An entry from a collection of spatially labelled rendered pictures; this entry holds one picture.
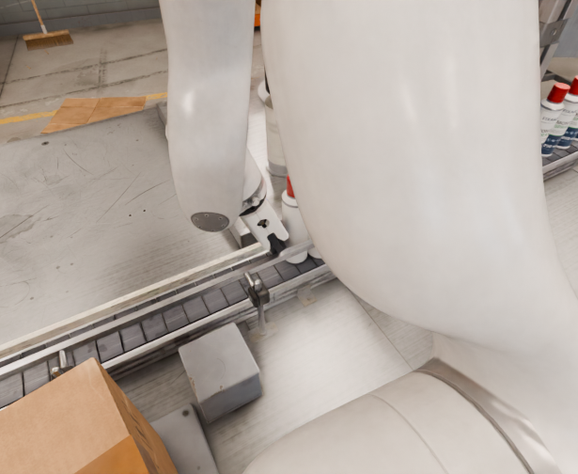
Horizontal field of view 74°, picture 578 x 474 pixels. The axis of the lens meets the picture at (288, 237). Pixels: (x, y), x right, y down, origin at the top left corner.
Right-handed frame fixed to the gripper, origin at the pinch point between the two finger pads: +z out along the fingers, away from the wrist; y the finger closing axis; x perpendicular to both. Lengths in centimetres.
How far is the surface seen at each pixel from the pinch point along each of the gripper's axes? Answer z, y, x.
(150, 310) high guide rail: -10.1, -4.5, 22.4
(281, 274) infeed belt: 6.0, -2.5, 2.2
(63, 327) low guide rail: -9.9, 3.2, 37.5
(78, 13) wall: 78, 454, 28
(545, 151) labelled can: 31, -2, -73
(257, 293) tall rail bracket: -5.3, -10.3, 7.0
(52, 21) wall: 73, 457, 55
